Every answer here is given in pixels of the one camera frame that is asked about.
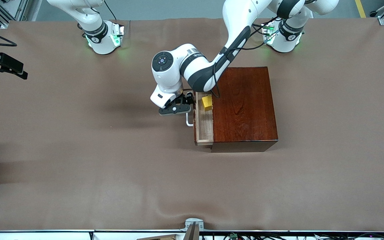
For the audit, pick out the yellow cube block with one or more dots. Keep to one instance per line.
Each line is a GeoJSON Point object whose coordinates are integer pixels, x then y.
{"type": "Point", "coordinates": [207, 103]}

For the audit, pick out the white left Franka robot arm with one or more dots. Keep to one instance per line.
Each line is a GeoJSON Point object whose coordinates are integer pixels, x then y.
{"type": "Point", "coordinates": [195, 66]}

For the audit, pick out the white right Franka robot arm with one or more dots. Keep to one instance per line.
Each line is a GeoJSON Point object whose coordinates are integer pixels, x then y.
{"type": "Point", "coordinates": [98, 43]}

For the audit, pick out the dark red wooden cabinet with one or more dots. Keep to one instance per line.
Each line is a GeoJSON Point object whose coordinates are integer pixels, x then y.
{"type": "Point", "coordinates": [245, 113]}

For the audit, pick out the brown table cloth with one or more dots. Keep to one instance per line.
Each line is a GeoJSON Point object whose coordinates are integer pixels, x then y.
{"type": "Point", "coordinates": [112, 150]}

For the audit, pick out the light wooden board piece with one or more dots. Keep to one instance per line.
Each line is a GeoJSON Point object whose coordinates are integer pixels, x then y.
{"type": "Point", "coordinates": [158, 238]}

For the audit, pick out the black floor foot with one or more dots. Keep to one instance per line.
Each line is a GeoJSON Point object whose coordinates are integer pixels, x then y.
{"type": "Point", "coordinates": [373, 14]}

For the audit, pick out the aluminium frame structure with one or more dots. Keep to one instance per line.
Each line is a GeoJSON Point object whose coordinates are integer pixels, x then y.
{"type": "Point", "coordinates": [20, 10]}

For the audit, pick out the grey metal clamp bracket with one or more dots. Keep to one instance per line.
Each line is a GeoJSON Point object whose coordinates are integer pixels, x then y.
{"type": "Point", "coordinates": [192, 221]}

